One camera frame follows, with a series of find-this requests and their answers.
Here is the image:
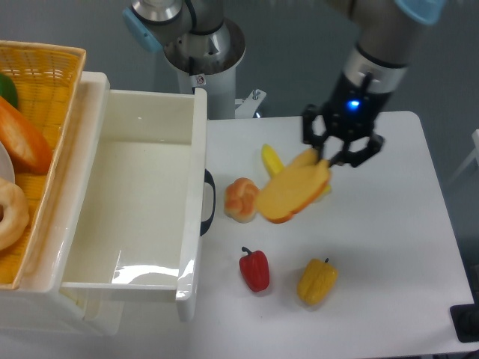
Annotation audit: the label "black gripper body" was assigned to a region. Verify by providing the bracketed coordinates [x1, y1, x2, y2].
[322, 72, 391, 143]

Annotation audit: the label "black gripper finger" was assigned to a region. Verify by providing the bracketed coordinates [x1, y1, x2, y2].
[302, 104, 329, 160]
[329, 133, 385, 168]

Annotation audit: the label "orange bread slice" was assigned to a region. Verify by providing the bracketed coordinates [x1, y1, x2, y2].
[254, 148, 331, 224]

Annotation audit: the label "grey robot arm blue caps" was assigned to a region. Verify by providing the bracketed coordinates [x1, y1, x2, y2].
[122, 1, 445, 167]

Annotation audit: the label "knotted bread roll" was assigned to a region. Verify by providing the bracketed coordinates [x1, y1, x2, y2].
[224, 177, 260, 224]

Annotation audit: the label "open white upper drawer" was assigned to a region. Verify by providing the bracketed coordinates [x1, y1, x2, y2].
[64, 89, 207, 322]

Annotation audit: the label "white drawer cabinet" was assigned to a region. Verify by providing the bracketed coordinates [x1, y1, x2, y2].
[1, 72, 123, 335]

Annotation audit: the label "yellow banana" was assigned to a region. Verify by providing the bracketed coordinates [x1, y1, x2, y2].
[260, 144, 332, 203]

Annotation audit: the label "yellow bell pepper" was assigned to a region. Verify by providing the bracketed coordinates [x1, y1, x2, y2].
[296, 258, 338, 306]

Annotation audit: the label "red bell pepper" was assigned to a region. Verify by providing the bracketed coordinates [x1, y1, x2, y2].
[239, 247, 270, 292]

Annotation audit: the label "black device at table edge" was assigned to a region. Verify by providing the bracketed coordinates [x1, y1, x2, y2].
[450, 304, 478, 343]

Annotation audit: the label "yellow woven basket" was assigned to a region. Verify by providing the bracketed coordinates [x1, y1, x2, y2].
[1, 40, 86, 291]

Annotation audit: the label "orange baguette loaf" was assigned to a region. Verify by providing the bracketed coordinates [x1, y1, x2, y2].
[1, 97, 53, 175]

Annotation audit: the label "white plate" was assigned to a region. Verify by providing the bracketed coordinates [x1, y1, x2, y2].
[0, 143, 16, 183]

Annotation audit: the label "green pepper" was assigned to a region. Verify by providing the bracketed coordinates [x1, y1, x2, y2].
[0, 73, 19, 109]

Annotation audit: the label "beige bagel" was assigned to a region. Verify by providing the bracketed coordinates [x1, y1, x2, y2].
[1, 178, 30, 250]

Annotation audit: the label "white metal table bracket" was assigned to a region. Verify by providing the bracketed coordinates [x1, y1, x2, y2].
[235, 89, 267, 119]

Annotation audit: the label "black drawer handle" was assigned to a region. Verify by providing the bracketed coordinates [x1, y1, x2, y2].
[200, 169, 216, 236]

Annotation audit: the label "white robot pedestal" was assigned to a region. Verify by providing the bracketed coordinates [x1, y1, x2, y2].
[164, 19, 245, 120]

